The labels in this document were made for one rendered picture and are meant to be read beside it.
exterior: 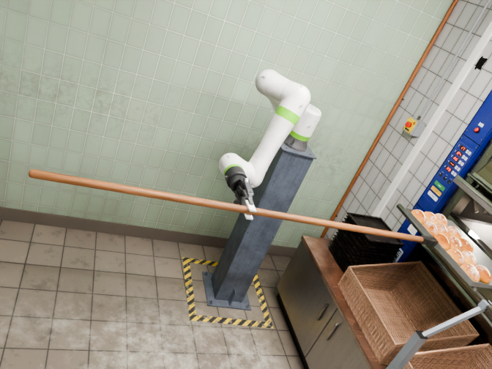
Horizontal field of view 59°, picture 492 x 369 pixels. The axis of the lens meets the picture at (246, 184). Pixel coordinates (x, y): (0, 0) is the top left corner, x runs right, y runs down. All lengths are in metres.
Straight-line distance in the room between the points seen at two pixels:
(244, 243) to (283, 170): 0.56
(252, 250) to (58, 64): 1.58
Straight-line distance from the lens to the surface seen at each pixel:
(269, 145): 2.02
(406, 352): 2.14
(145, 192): 1.59
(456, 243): 2.37
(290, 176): 2.53
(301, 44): 2.85
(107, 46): 2.67
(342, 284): 2.68
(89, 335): 2.65
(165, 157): 2.96
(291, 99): 2.03
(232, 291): 3.02
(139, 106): 2.79
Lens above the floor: 2.05
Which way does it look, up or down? 27 degrees down
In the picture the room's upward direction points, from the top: 23 degrees clockwise
